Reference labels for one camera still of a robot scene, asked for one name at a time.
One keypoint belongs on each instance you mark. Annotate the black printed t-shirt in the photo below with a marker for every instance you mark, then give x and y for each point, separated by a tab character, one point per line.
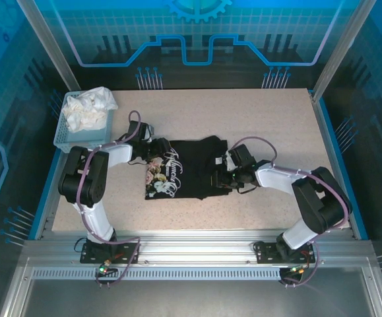
190	171

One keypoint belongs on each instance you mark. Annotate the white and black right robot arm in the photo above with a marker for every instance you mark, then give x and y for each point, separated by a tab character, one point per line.
319	204

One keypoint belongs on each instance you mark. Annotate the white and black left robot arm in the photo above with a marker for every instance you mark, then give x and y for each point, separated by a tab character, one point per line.
95	185

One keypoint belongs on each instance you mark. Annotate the light blue plastic basket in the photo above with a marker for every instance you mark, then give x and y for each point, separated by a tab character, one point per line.
78	142

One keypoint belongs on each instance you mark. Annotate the crumpled white cloth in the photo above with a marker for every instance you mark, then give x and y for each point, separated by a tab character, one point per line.
85	112

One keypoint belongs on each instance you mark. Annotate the blue table edge strip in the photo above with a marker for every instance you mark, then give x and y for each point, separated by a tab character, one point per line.
46	198
336	148

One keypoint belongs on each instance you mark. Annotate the small circuit board with LEDs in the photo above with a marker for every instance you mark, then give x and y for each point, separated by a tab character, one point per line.
296	270
105	270

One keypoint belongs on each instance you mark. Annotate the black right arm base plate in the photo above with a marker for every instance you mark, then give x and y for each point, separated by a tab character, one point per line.
266	252

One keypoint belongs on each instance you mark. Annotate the aluminium rail beam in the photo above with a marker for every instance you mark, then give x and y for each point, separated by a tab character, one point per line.
194	247

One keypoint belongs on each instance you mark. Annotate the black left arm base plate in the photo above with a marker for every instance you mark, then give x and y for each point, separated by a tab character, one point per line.
91	256

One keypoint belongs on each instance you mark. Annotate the aluminium frame post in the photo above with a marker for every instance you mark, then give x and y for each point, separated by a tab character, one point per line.
346	43
47	43

